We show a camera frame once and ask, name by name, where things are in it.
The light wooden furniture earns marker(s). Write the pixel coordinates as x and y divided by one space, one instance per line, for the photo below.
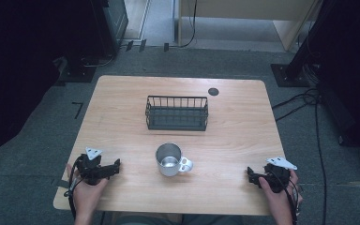
247 12

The black stand with base plate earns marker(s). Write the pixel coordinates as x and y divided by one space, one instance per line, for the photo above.
290 73

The dark stand base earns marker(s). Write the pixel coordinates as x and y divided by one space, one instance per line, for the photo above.
76 73

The dark cabinet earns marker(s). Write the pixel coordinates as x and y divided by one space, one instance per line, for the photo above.
116 22

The black round table grommet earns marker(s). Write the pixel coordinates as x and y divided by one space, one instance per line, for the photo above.
213 92

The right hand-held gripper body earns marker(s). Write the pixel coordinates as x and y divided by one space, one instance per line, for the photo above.
277 175

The person's right hand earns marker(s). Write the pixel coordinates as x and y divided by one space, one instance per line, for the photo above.
278 201

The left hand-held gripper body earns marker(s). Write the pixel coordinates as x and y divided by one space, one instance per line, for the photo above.
91 167

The person's left hand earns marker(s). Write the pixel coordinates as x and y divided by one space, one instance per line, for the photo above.
87 195

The silver metal cup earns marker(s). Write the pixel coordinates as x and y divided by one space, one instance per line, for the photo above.
170 161

